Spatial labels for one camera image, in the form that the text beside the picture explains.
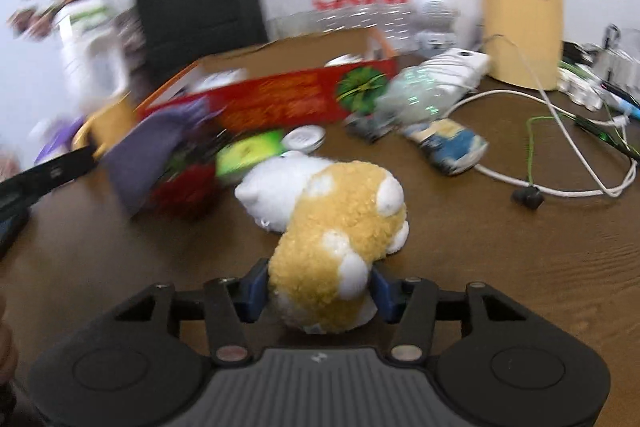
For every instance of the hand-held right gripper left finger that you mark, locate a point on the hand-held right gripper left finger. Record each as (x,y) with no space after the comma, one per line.
(252,292)

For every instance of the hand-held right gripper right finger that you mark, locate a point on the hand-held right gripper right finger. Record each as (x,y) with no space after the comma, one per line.
(387,299)

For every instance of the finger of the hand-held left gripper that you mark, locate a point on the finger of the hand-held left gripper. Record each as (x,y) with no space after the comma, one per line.
(50,174)

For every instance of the yellow white plush toy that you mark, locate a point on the yellow white plush toy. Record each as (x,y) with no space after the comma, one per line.
(340,217)

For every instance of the purple towel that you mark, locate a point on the purple towel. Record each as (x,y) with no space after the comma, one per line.
(145,152)

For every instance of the red fabric item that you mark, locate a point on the red fabric item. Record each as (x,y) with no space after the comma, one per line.
(190,192)

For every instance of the green packet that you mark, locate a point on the green packet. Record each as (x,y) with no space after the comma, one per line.
(247,154)

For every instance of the white round tin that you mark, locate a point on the white round tin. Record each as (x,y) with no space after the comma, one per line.
(304,138)

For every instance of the blue yellow cartoon pouch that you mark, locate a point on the blue yellow cartoon pouch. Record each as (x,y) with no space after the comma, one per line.
(450,147)

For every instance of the red cardboard box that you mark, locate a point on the red cardboard box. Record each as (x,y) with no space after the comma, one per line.
(280,99)

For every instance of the clear plastic bag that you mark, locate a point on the clear plastic bag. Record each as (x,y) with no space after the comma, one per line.
(415,97)

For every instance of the purple tissue box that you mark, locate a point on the purple tissue box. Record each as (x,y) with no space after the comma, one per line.
(55,142)

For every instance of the yellow mug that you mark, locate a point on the yellow mug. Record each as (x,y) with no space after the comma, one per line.
(112,122)

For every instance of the white detergent bottle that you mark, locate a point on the white detergent bottle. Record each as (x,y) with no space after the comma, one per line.
(85,52)

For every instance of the small dark object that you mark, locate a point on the small dark object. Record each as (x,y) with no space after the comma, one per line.
(370,129)

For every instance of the black plug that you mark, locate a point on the black plug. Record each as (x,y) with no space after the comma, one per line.
(527,197)

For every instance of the white flat packet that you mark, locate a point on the white flat packet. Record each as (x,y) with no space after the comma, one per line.
(220,81)

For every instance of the white power bank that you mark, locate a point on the white power bank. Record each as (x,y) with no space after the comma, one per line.
(462,64)

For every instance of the white power strip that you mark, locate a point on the white power strip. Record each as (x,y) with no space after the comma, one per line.
(580,89)

